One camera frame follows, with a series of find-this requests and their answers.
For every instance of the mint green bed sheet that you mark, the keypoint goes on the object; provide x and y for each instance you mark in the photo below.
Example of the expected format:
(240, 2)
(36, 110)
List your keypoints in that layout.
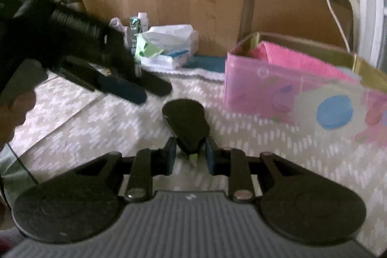
(13, 176)

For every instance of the green white tube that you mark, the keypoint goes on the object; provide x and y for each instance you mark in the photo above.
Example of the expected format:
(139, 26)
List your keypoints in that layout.
(134, 31)

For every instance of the black oval soft case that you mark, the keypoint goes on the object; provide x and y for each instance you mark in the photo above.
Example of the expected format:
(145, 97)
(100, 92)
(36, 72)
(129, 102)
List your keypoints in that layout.
(186, 119)

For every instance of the green paper packet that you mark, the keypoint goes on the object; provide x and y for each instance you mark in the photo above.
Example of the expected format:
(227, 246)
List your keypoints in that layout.
(145, 48)

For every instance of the pink dotted tin box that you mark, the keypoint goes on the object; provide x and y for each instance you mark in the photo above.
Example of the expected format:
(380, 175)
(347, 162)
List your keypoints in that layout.
(257, 91)

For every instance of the pink towel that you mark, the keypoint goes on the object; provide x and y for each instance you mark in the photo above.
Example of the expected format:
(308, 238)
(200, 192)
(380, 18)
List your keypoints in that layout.
(290, 60)

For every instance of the crumpled clear plastic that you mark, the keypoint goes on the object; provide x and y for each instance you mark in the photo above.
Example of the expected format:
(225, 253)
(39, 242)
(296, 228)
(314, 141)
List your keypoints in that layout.
(116, 24)

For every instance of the beige patterned blanket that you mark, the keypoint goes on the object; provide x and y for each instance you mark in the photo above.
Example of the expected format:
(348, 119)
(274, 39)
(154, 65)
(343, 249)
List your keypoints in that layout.
(105, 131)

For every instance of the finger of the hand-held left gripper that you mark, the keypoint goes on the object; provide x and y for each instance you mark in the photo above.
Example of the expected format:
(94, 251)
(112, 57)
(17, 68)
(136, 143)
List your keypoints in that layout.
(157, 85)
(121, 88)

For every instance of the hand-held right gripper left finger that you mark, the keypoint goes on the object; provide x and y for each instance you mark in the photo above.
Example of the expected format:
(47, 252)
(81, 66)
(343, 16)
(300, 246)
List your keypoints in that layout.
(170, 155)

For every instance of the teal cloth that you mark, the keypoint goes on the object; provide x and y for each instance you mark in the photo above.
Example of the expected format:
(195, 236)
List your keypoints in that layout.
(208, 63)

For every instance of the brown cardboard box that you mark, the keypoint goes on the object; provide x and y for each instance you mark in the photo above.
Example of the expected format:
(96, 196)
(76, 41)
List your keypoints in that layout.
(290, 13)

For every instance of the small white bottle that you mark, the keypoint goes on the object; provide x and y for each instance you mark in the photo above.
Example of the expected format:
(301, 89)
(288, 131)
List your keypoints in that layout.
(143, 20)

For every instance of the white plastic packets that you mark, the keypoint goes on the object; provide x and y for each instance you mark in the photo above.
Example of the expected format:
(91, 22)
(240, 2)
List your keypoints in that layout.
(175, 34)

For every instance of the person's left hand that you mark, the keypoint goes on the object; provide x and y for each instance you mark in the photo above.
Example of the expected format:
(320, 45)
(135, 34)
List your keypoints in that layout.
(15, 116)

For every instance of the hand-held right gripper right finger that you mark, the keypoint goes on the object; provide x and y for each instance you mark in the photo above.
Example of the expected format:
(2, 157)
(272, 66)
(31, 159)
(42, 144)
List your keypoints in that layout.
(210, 159)

